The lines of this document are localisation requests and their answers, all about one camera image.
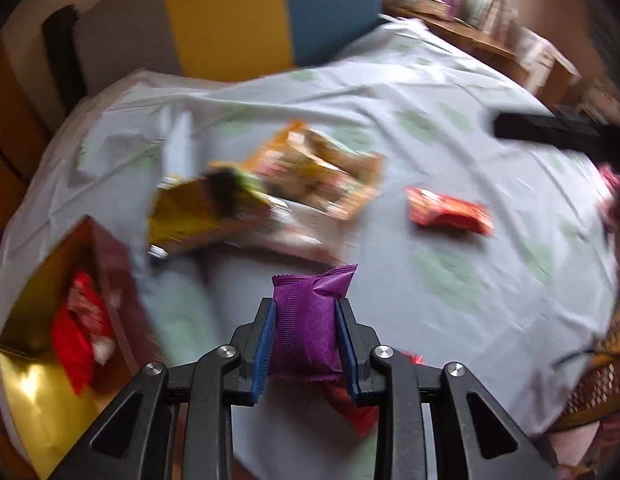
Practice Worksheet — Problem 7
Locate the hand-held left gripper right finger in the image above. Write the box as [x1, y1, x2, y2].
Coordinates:
[335, 297, 560, 480]

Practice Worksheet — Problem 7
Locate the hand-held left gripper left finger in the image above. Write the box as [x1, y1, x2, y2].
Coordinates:
[50, 297, 278, 480]

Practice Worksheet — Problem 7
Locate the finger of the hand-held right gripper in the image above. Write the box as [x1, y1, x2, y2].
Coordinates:
[494, 110, 620, 153]

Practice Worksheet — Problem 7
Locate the purple snack packet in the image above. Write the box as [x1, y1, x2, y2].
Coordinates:
[270, 263, 359, 381]

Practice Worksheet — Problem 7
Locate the white printed snack packet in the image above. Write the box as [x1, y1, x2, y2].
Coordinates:
[260, 205, 351, 261]

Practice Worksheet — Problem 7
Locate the small red patterned packet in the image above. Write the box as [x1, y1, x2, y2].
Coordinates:
[406, 186, 493, 237]

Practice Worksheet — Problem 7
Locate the gold green foil packet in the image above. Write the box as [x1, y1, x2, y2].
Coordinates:
[147, 165, 291, 258]

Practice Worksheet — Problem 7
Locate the red white snack packet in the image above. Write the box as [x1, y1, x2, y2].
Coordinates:
[67, 270, 118, 361]

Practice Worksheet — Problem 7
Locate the clear yellow-edged snack bag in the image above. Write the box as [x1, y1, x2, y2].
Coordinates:
[240, 120, 385, 221]

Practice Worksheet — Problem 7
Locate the gold maroon tin box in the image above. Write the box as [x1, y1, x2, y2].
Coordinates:
[0, 215, 163, 478]

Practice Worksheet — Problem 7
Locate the white patterned box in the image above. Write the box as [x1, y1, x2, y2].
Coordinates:
[514, 27, 558, 78]

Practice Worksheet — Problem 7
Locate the white cloud print sheet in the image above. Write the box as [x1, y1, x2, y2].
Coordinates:
[0, 17, 620, 480]

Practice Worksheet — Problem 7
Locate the wooden side desk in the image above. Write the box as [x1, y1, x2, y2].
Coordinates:
[385, 2, 580, 101]

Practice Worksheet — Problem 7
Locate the patterned brown rug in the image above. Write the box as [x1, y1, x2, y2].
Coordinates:
[554, 325, 620, 431]

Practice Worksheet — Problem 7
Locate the grey yellow blue headboard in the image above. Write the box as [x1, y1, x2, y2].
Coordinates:
[77, 0, 383, 96]

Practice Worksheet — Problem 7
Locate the wooden wardrobe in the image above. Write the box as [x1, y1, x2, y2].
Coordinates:
[0, 35, 56, 246]

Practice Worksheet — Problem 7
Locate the black rolled mat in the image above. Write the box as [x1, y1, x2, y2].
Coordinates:
[42, 4, 88, 111]

